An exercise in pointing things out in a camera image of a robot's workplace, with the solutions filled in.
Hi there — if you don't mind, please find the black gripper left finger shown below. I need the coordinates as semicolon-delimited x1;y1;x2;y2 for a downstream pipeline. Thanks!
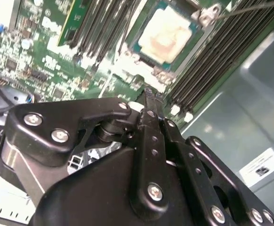
0;88;170;221

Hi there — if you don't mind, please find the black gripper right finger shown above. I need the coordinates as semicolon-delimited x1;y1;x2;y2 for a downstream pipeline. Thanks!
155;93;274;226

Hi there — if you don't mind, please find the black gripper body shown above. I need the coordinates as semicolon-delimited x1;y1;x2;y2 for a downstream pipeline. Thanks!
30;146;211;226

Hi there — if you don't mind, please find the thin metal locking lever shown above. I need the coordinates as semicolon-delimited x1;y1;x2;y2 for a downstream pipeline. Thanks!
198;0;274;19
117;0;140;57

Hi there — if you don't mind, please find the silver-topped CPU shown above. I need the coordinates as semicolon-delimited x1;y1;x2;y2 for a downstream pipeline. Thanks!
129;3;195;71

